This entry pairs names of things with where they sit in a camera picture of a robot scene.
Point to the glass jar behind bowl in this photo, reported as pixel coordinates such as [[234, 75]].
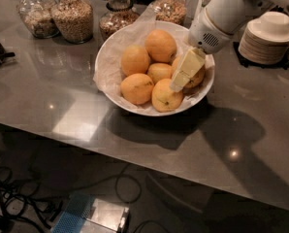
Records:
[[173, 11]]

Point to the stack of white saucers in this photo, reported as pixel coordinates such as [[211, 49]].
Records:
[[261, 51]]

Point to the orange at bowl top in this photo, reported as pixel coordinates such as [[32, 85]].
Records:
[[161, 46]]

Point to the glass jar of grains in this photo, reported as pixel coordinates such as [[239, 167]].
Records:
[[74, 19]]

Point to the glass jar of granola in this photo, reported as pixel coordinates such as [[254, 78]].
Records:
[[120, 13]]

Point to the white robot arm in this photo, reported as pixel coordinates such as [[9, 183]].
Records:
[[230, 15]]

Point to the blue and silver box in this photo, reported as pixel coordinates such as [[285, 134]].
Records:
[[85, 213]]

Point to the orange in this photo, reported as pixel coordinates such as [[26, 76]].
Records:
[[159, 71], [137, 88], [161, 46], [198, 77], [164, 99], [134, 59]]

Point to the black tray under saucers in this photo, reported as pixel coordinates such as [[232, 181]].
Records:
[[283, 63]]

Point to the glass jar far left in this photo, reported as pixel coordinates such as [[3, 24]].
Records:
[[36, 16]]

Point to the white paper bowl liner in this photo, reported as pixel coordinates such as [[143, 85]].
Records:
[[109, 69]]

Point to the white cup on saucers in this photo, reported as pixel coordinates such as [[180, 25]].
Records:
[[271, 26]]

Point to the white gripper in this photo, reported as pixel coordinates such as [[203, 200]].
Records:
[[205, 35]]

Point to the white ceramic bowl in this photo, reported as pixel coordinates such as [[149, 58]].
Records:
[[202, 91]]

